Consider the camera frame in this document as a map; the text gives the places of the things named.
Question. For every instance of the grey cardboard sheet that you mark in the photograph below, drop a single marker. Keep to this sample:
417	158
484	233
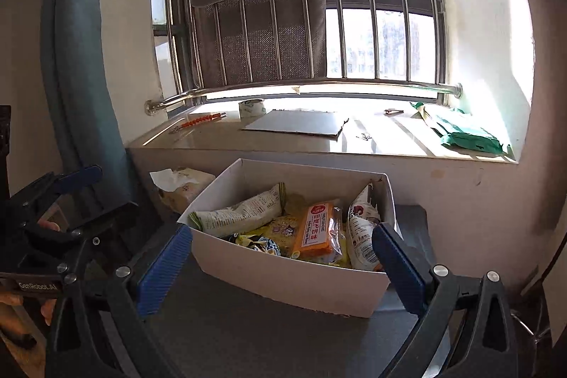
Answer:
294	122

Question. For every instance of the small metal clip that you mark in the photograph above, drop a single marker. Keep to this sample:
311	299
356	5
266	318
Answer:
393	111

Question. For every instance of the tape roll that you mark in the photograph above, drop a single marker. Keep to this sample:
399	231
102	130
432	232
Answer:
251	108

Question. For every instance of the steel window guard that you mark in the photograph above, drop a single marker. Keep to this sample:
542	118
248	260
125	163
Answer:
186	50

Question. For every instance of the orange pen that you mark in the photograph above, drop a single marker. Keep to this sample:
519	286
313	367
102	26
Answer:
199	121

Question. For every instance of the yellow cartoon snack packet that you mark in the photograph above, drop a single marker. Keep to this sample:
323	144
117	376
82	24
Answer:
285	232

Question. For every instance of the tissue pack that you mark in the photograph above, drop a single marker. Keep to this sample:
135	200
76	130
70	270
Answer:
186	187

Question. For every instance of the pale green packet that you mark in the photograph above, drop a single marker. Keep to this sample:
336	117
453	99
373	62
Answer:
432	114

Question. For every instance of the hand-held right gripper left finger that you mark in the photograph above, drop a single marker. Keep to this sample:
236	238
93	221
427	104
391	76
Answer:
164	267

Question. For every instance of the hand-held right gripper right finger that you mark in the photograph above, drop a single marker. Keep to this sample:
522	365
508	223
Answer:
398	271

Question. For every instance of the white window sill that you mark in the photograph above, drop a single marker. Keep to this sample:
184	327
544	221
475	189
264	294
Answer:
398	143

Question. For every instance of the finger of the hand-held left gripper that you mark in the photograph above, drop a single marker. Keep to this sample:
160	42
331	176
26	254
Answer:
77	178
106	221

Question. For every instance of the white cardboard box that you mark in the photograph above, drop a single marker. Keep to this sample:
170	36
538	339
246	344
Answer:
288	285

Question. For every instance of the green plastic packet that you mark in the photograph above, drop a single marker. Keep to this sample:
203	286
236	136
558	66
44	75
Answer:
474	138

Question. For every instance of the orange snack packet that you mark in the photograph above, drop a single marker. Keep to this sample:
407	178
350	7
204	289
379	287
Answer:
314	232

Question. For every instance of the teal curtain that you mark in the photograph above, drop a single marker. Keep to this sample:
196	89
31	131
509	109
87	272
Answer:
79	50

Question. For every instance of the long white printed snack packet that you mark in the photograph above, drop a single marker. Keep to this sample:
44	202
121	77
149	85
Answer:
239	212

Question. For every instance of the yellow blue snack bag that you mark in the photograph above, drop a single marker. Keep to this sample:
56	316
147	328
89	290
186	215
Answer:
257	244

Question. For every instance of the person's left hand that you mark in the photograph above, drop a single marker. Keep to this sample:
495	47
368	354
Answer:
48	310

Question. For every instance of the white snack packet red print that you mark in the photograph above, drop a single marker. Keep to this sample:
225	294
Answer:
361	236

